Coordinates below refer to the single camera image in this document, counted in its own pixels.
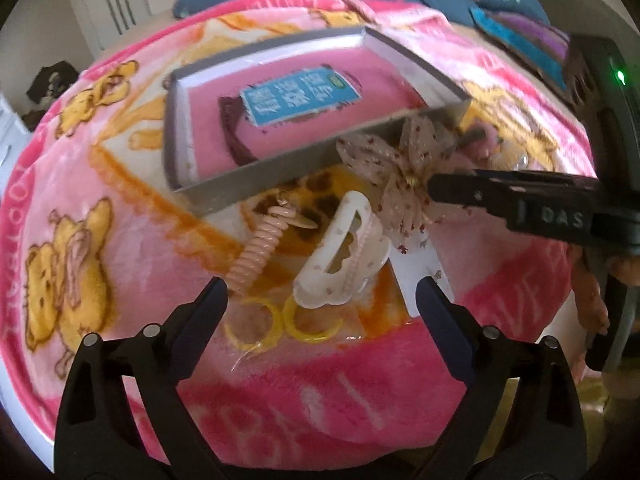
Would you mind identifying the pink spiral hair tie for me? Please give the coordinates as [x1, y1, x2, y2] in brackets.
[227, 202, 318, 296]

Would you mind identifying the white claw hair clip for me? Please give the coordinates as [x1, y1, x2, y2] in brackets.
[292, 190, 392, 308]

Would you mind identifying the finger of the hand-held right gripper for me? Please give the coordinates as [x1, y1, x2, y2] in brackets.
[470, 169, 601, 192]
[427, 172, 594, 247]

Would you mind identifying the sheer dotted bow hair clip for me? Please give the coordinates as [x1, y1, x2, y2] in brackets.
[336, 115, 458, 241]

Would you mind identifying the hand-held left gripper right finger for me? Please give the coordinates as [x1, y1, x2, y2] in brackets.
[416, 275, 588, 480]

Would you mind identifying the dark brown hair band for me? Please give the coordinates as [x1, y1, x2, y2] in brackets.
[218, 97, 257, 167]

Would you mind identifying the purple and teal blanket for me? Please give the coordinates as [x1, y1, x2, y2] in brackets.
[467, 0, 577, 92]

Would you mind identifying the grey box with pink lining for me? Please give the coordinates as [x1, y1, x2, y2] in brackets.
[162, 26, 473, 218]

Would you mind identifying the black bag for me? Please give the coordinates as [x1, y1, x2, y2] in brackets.
[25, 60, 80, 117]

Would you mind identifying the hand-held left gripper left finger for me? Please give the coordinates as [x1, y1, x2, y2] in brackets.
[54, 276, 231, 480]

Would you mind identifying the white dresser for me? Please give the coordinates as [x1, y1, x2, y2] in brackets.
[0, 96, 32, 177]

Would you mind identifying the yellow plastic ring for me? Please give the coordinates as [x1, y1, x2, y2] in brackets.
[224, 299, 279, 352]
[281, 296, 345, 346]

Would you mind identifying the white backing card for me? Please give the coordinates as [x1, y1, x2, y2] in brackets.
[387, 237, 456, 318]

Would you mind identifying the blue label card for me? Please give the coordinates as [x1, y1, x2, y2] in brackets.
[239, 64, 362, 128]

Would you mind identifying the pink cartoon print blanket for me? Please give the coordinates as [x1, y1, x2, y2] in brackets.
[0, 0, 603, 467]

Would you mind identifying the pink fluffy hair tie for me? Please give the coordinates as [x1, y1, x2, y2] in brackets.
[464, 120, 507, 161]

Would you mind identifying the person's right hand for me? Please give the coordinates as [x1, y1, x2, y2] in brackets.
[572, 252, 611, 336]

